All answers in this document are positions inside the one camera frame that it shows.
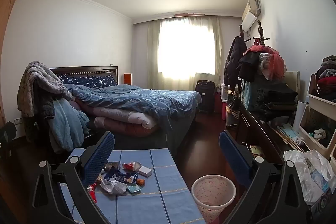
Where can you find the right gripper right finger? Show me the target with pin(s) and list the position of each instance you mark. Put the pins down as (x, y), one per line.
(273, 191)

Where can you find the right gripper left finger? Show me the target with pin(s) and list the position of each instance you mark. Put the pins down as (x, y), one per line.
(78, 172)

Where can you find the blue snack bag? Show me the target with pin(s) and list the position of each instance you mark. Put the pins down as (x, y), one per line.
(126, 178)

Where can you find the orange peel piece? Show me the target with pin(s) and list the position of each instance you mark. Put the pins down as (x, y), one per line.
(140, 182)

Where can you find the small white box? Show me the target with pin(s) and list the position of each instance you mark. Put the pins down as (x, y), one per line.
(145, 171)

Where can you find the red snack wrapper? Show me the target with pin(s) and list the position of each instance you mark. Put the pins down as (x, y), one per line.
(91, 190)

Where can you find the silver white wrapper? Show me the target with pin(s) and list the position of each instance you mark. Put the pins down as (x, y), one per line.
(112, 186)

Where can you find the teal wet wipes pack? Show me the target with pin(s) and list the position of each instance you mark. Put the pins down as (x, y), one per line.
(133, 188)

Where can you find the pink speckled trash bin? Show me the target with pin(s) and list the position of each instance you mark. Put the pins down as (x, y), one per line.
(213, 193)

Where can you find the white plastic bag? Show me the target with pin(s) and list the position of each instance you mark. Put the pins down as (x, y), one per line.
(315, 173)

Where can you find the light blue fleece blanket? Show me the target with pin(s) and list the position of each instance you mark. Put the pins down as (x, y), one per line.
(69, 125)

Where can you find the dark wooden dresser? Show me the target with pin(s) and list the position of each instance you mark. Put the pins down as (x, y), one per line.
(250, 130)

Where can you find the red white crushed cup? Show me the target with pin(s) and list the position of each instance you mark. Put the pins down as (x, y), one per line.
(132, 166)

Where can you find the white storage rack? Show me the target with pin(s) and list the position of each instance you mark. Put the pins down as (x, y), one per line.
(317, 125)

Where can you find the pink and red folded quilt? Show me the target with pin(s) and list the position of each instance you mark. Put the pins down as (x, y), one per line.
(124, 122)

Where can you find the bed with dark headboard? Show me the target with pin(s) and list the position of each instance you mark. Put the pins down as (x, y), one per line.
(159, 139)

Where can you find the star patterned pillow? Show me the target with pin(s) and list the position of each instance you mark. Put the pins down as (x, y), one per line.
(90, 81)

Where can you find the grey knitted blanket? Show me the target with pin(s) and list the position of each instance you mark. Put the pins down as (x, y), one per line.
(38, 89)

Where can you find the pile of clothes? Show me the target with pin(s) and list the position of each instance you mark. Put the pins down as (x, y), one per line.
(263, 88)

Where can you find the orange bedside cabinet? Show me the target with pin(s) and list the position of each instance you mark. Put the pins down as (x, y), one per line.
(128, 78)

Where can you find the blue patterned duvet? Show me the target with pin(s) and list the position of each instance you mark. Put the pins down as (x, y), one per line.
(165, 106)

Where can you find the black hanging jacket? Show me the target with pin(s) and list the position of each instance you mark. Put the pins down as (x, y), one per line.
(237, 49)

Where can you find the black suitcase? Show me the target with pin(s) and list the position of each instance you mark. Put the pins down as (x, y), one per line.
(207, 91)

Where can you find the wooden coat stand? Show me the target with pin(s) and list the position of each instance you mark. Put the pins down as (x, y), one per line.
(260, 31)

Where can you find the pale window curtain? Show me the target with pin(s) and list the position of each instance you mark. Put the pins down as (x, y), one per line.
(182, 51)

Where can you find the wall air conditioner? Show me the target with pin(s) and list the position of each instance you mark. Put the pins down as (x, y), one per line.
(250, 14)

